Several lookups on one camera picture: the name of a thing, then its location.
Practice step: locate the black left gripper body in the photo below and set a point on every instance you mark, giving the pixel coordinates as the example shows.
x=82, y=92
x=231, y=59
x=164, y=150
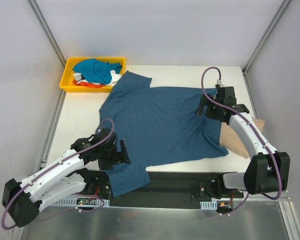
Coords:
x=120, y=157

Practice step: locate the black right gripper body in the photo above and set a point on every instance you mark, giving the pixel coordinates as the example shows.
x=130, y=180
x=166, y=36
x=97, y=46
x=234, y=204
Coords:
x=208, y=108

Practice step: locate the dark blue t shirt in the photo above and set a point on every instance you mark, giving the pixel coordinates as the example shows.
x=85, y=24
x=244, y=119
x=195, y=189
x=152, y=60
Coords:
x=159, y=126

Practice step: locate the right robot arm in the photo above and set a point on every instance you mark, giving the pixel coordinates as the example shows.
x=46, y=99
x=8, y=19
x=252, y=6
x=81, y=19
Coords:
x=268, y=170

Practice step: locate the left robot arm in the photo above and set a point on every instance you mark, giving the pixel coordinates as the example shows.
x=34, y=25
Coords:
x=81, y=170

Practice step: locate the beige folded t shirt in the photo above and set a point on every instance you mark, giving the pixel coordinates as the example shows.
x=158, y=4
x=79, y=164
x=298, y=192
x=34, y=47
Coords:
x=230, y=140

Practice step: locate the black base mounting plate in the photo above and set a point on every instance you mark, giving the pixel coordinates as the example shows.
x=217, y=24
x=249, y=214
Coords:
x=170, y=190

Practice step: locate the orange t shirt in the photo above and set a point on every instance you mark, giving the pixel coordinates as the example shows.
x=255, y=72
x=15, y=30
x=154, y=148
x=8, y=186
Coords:
x=84, y=83

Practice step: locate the white t shirt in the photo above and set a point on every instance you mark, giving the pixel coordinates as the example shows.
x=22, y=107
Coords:
x=115, y=77

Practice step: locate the yellow plastic bin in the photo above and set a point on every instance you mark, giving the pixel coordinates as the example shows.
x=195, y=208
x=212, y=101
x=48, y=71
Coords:
x=66, y=82

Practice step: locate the teal t shirt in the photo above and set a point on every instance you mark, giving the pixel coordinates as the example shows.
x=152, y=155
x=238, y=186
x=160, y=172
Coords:
x=96, y=71

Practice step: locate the grey slotted cable duct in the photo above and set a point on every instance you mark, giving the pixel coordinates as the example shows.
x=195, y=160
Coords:
x=85, y=202

